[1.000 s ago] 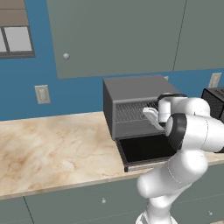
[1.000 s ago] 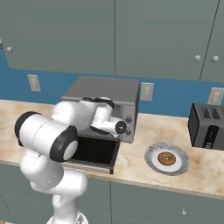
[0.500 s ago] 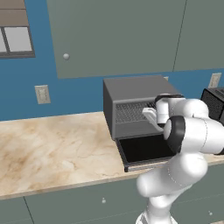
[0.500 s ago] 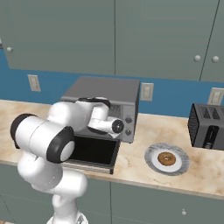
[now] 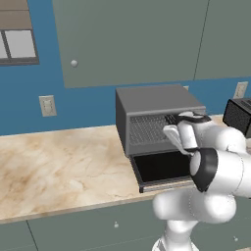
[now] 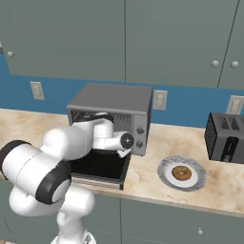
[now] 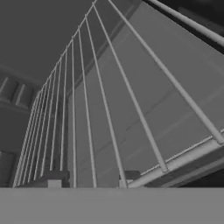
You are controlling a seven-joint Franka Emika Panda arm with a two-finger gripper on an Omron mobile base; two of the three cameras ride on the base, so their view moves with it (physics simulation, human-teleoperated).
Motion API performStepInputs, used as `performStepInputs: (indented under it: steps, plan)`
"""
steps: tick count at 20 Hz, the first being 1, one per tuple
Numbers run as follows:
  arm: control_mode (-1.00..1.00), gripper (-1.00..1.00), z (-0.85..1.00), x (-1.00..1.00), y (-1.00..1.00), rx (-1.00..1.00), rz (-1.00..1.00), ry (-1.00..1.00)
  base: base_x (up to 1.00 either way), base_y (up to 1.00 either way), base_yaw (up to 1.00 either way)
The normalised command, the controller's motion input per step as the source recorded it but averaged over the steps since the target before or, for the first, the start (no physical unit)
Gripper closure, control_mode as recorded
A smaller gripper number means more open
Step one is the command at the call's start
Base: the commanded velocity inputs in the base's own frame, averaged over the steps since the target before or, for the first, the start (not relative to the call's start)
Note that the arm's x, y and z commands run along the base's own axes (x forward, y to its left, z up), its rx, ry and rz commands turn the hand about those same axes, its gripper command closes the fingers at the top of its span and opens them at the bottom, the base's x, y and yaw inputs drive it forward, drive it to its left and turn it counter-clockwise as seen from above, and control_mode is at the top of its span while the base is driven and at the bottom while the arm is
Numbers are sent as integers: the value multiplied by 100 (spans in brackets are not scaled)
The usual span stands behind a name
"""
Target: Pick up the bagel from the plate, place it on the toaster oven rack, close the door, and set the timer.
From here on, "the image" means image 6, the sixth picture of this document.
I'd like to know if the grey-green wall cupboard door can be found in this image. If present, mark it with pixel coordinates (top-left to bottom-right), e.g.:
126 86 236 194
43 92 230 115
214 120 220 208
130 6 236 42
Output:
0 0 127 83
125 0 240 90
217 0 244 91

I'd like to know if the toaster oven wire rack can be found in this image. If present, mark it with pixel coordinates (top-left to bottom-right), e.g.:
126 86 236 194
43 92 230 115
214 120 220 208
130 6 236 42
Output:
71 110 133 129

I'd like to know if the black toaster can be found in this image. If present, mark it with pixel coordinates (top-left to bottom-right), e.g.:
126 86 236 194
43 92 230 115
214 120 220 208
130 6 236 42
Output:
204 112 244 164

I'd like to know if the grey-green base cupboard door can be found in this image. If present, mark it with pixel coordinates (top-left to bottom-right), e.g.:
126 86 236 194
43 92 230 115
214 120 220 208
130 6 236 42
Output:
0 178 122 244
119 197 244 244

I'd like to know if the grey rimmed white plate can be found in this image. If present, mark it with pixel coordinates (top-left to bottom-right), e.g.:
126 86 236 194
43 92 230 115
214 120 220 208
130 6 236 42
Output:
156 154 208 193

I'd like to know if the grey toaster oven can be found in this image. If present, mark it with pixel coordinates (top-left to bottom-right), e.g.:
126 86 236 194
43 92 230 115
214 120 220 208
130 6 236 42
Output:
66 83 153 157

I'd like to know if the black toaster oven door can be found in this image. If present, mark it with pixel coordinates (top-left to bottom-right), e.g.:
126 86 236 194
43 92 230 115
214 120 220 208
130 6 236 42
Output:
70 148 132 192

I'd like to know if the white wall outlet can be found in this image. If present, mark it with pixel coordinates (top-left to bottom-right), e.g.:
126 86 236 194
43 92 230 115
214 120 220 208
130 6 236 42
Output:
225 94 244 115
30 80 46 101
152 89 169 112

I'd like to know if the brown bagel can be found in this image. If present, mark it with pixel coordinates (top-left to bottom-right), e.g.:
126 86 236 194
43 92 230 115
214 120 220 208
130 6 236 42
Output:
171 165 193 182

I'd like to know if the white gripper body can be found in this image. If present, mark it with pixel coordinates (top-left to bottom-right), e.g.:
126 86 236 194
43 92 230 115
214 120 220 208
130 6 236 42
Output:
115 149 132 159

